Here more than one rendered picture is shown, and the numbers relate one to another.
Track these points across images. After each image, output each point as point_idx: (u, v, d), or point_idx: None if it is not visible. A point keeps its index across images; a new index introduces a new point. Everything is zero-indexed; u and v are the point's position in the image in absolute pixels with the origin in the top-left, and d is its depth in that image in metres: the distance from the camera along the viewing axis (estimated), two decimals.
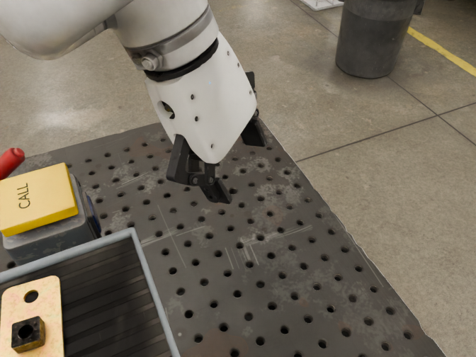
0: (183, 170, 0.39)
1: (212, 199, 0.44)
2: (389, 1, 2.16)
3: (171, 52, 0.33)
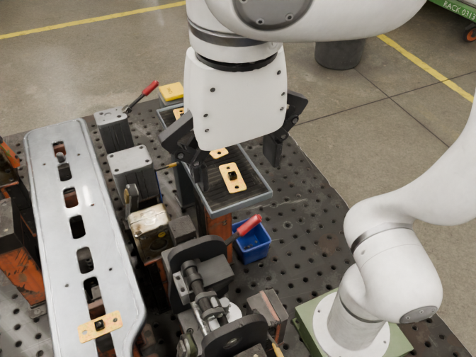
0: (292, 99, 0.45)
1: None
2: None
3: None
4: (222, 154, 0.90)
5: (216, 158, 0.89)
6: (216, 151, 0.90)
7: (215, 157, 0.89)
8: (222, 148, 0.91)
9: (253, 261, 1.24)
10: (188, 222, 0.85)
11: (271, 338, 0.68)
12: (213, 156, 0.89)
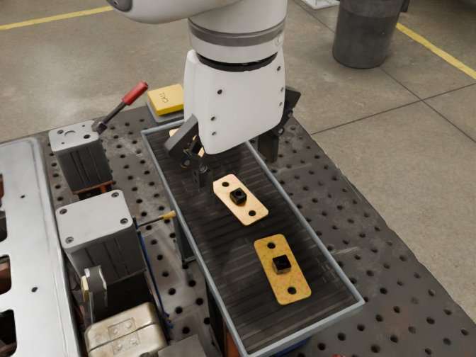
0: (285, 93, 0.45)
1: None
2: (378, 1, 2.49)
3: None
4: (257, 217, 0.49)
5: (247, 224, 0.48)
6: (246, 212, 0.50)
7: (246, 223, 0.49)
8: (257, 203, 0.51)
9: (290, 350, 0.83)
10: (197, 353, 0.44)
11: None
12: (242, 222, 0.49)
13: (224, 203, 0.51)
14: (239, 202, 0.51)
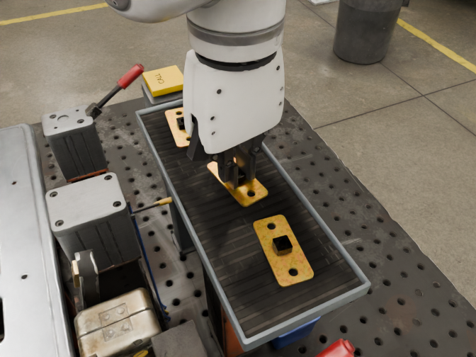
0: None
1: None
2: None
3: None
4: (256, 197, 0.47)
5: (246, 205, 0.46)
6: (245, 192, 0.47)
7: (244, 203, 0.46)
8: (256, 183, 0.48)
9: (291, 343, 0.80)
10: (193, 340, 0.42)
11: None
12: (240, 202, 0.46)
13: (222, 183, 0.48)
14: (238, 183, 0.48)
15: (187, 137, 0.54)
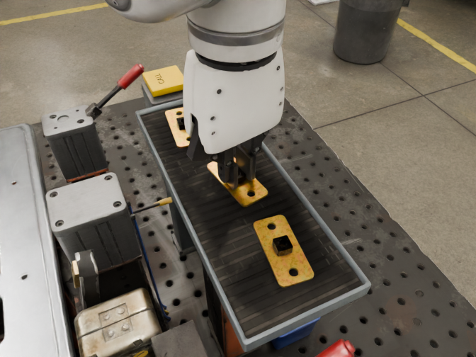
0: None
1: None
2: None
3: None
4: (256, 197, 0.47)
5: (246, 205, 0.46)
6: (245, 192, 0.47)
7: (244, 203, 0.46)
8: (256, 183, 0.48)
9: (291, 343, 0.80)
10: (193, 340, 0.42)
11: None
12: (240, 202, 0.46)
13: (222, 183, 0.48)
14: (238, 183, 0.48)
15: (187, 137, 0.54)
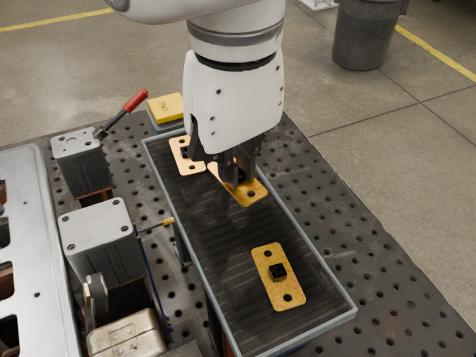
0: None
1: None
2: (377, 3, 2.50)
3: None
4: (256, 197, 0.47)
5: (246, 205, 0.46)
6: (245, 192, 0.47)
7: (244, 203, 0.46)
8: (256, 183, 0.48)
9: (288, 353, 0.84)
10: None
11: None
12: (240, 202, 0.46)
13: (222, 183, 0.48)
14: (238, 183, 0.48)
15: (190, 165, 0.58)
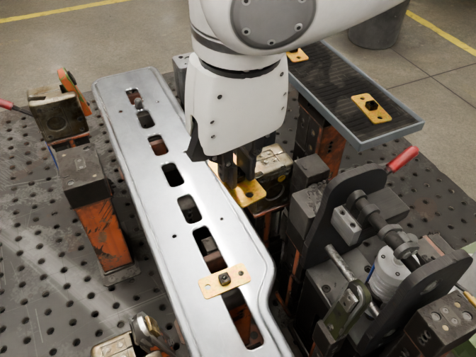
0: None
1: None
2: None
3: None
4: (254, 198, 0.47)
5: (243, 205, 0.46)
6: (244, 192, 0.47)
7: (242, 204, 0.46)
8: (256, 184, 0.48)
9: None
10: (319, 161, 0.72)
11: (461, 285, 0.55)
12: (238, 202, 0.46)
13: (222, 182, 0.48)
14: (237, 182, 0.48)
15: (297, 56, 0.84)
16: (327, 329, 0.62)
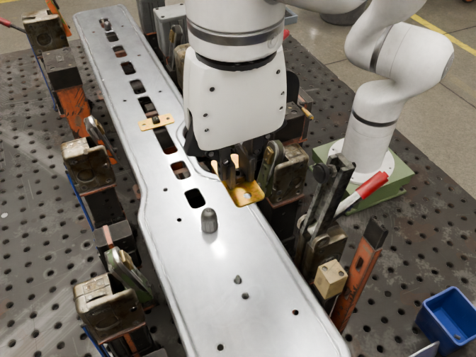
0: None
1: None
2: None
3: None
4: (252, 199, 0.47)
5: (239, 205, 0.46)
6: (241, 193, 0.47)
7: (239, 204, 0.46)
8: (255, 186, 0.48)
9: None
10: None
11: (300, 105, 0.85)
12: (234, 202, 0.46)
13: (222, 181, 0.48)
14: (236, 183, 0.48)
15: None
16: None
